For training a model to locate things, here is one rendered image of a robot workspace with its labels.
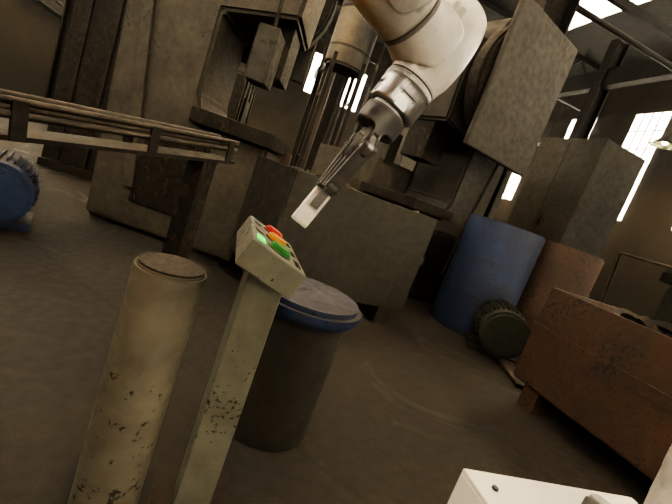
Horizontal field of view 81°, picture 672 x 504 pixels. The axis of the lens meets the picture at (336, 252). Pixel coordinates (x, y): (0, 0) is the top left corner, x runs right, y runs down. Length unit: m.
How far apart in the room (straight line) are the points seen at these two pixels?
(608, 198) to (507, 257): 1.97
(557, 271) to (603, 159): 1.62
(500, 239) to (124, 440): 2.68
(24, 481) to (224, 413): 0.42
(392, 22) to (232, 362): 0.62
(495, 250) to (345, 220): 1.30
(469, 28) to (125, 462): 0.91
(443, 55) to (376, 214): 1.65
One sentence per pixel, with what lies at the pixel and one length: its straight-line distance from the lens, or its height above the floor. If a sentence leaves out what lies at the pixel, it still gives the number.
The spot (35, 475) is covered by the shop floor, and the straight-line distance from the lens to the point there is 1.09.
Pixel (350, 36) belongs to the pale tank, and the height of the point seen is 3.54.
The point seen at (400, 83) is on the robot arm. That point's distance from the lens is 0.68.
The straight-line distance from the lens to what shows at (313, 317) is 0.99.
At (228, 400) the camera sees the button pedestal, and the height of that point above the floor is 0.29.
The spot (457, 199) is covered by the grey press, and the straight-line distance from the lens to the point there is 3.67.
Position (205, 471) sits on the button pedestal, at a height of 0.13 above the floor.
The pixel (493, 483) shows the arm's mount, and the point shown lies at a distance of 0.59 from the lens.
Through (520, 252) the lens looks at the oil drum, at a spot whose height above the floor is 0.72.
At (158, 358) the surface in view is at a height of 0.37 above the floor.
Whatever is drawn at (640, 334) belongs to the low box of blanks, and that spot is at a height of 0.58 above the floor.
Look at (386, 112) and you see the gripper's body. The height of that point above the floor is 0.87.
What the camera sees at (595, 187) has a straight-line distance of 4.68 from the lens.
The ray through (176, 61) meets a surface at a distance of 2.82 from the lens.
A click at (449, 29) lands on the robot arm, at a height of 1.01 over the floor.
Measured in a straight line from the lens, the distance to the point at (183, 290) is 0.69.
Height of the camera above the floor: 0.74
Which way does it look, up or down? 9 degrees down
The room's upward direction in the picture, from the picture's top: 20 degrees clockwise
